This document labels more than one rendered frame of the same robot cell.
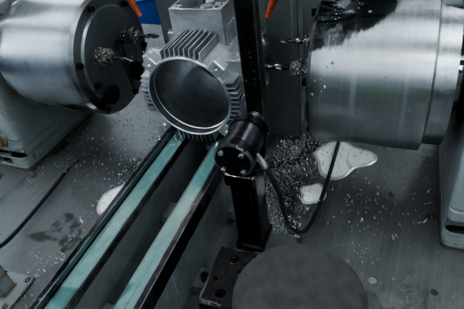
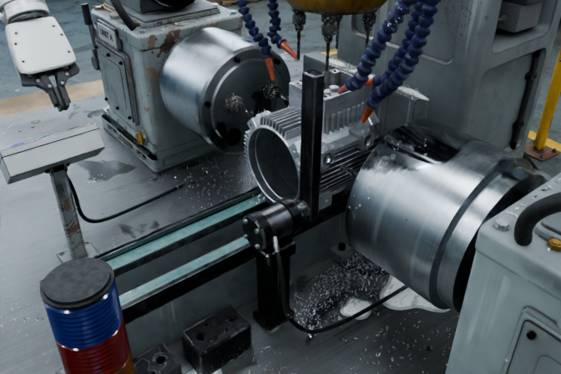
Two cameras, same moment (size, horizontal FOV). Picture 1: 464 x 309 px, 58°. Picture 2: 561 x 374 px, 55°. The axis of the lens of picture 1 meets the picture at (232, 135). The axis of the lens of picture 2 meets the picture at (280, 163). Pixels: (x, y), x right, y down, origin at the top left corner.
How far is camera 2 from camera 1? 0.38 m
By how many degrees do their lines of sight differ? 22
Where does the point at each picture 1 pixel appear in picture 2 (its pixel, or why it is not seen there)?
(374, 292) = not seen: outside the picture
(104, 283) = (129, 282)
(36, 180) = (154, 184)
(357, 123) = (379, 252)
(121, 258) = (154, 271)
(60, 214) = (151, 219)
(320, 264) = (100, 274)
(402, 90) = (415, 239)
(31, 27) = (189, 59)
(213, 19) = not seen: hidden behind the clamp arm
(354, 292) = (96, 290)
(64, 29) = (208, 70)
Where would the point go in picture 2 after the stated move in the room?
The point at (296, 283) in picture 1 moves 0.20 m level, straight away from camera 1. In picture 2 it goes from (82, 275) to (233, 173)
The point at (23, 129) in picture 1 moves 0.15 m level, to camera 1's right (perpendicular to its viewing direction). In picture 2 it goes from (163, 137) to (214, 150)
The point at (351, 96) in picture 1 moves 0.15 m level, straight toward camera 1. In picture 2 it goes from (376, 224) to (305, 274)
